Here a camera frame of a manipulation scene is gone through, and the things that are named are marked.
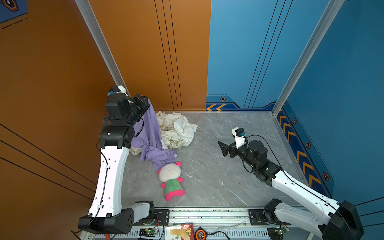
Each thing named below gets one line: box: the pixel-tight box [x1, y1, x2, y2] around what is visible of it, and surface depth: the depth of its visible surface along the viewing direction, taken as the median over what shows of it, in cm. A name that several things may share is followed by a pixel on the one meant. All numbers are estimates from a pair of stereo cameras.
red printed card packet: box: [180, 223, 195, 240], surface depth 69 cm
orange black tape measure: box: [195, 226, 207, 240], surface depth 68 cm
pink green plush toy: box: [157, 162, 186, 202], surface depth 82 cm
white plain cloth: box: [159, 112, 198, 147], surface depth 104 cm
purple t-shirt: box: [130, 99, 178, 171], surface depth 84 cm
